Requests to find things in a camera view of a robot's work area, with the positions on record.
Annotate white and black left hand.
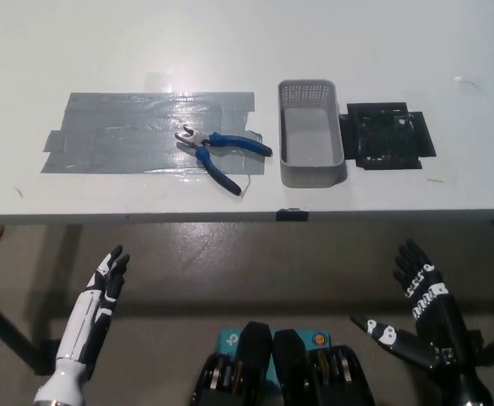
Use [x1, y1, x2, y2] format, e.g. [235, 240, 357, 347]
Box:
[54, 244, 130, 370]

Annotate black right hand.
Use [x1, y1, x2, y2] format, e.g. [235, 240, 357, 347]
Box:
[349, 239, 484, 382]

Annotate blue handled pliers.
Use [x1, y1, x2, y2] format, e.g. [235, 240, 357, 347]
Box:
[174, 125, 273, 196]

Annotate black robot torso teal tops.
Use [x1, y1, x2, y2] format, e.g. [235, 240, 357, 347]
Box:
[190, 321, 376, 406]

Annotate grey plastic basket container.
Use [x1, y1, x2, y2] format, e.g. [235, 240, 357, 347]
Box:
[277, 79, 346, 189]

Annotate black tape patch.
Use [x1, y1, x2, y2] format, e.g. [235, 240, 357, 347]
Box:
[338, 101, 437, 172]

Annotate grey duct tape patch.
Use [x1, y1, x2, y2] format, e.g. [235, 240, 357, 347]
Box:
[39, 91, 265, 175]

